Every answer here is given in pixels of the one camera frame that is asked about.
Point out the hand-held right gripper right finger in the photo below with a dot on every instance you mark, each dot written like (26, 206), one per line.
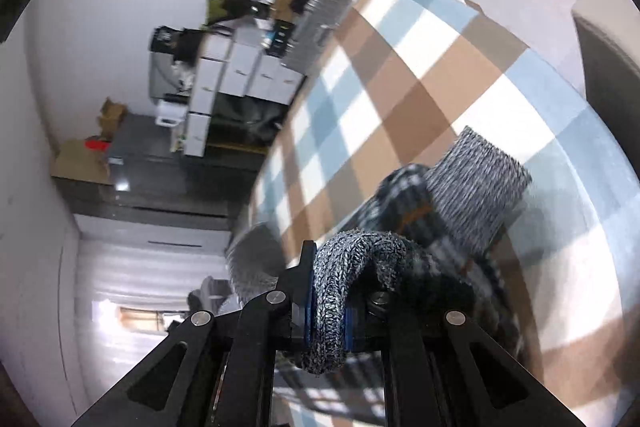
(435, 372)

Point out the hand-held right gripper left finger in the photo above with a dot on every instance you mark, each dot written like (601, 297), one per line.
(250, 357)

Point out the plaid fleece jacket knit sleeves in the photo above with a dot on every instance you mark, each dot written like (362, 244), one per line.
(470, 187)

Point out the dark grey cabinet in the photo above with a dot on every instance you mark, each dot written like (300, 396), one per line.
(150, 177)

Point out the flat cardboard box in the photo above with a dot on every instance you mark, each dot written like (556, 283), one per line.
(75, 162)

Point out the small cardboard box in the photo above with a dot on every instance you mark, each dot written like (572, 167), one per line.
(111, 117)

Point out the white drawer cabinet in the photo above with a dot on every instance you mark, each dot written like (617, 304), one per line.
(235, 77)

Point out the checked brown blue bed sheet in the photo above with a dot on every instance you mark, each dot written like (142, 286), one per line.
(425, 72)

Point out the silver suitcase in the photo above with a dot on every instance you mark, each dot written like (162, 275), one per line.
(320, 32)

